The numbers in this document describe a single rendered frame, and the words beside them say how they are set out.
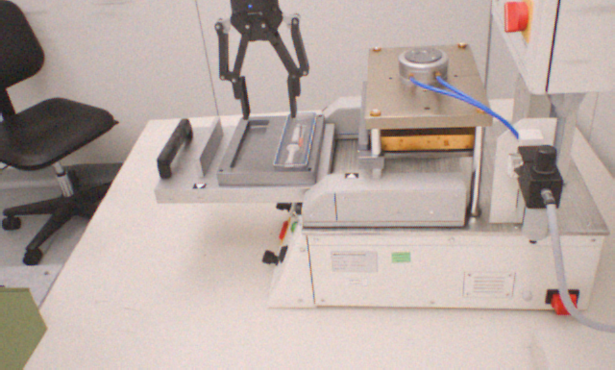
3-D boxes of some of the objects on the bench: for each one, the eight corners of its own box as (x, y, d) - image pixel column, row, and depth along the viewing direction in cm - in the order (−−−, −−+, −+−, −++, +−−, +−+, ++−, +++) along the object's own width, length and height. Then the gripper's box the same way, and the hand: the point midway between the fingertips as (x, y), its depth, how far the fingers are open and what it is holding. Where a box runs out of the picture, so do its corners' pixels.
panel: (290, 200, 129) (319, 134, 119) (268, 299, 104) (303, 225, 94) (282, 197, 129) (310, 130, 119) (258, 295, 104) (291, 221, 94)
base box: (539, 194, 123) (550, 123, 114) (592, 332, 92) (613, 250, 83) (292, 196, 131) (283, 131, 122) (263, 325, 100) (249, 248, 90)
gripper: (319, -31, 90) (331, 103, 102) (192, -21, 93) (217, 108, 105) (316, -17, 84) (328, 123, 96) (180, -8, 86) (208, 128, 99)
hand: (268, 101), depth 99 cm, fingers open, 8 cm apart
